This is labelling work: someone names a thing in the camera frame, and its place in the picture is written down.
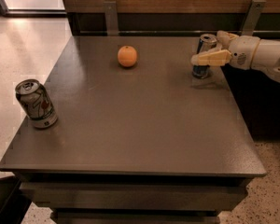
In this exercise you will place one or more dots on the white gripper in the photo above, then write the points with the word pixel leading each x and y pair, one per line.
pixel 243 52

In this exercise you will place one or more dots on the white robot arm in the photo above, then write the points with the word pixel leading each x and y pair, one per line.
pixel 266 58

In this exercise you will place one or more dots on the white green soda can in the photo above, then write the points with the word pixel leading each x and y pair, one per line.
pixel 35 101

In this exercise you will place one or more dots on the orange fruit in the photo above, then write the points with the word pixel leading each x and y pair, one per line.
pixel 127 56

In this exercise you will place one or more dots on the dark object bottom left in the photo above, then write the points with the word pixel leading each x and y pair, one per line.
pixel 13 204

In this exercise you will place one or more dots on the grey metal bracket right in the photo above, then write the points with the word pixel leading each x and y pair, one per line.
pixel 252 16

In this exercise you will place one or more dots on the grey metal bracket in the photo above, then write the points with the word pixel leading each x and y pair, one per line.
pixel 252 16
pixel 111 18

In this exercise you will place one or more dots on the wooden wall bench panel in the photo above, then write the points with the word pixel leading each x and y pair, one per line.
pixel 171 17

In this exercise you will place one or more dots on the grey metal bracket left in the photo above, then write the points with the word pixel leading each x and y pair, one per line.
pixel 111 18

